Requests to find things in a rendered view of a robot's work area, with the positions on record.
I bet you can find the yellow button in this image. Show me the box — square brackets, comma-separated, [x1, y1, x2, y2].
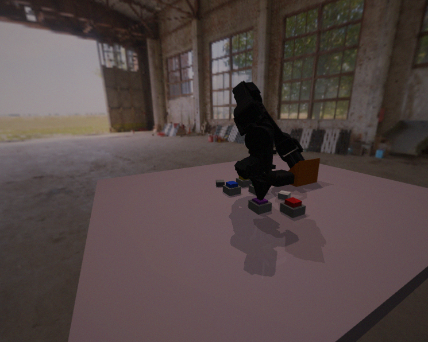
[236, 176, 252, 188]

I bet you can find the red button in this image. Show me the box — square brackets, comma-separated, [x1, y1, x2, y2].
[280, 197, 306, 218]

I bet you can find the purple button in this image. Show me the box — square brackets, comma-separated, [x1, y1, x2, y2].
[248, 198, 272, 215]

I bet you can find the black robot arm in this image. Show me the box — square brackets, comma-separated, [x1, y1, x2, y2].
[232, 81, 305, 179]

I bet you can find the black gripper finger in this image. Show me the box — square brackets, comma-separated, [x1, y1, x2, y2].
[249, 175, 261, 200]
[255, 178, 271, 200]

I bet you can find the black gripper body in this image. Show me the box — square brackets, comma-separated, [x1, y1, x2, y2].
[249, 147, 295, 187]

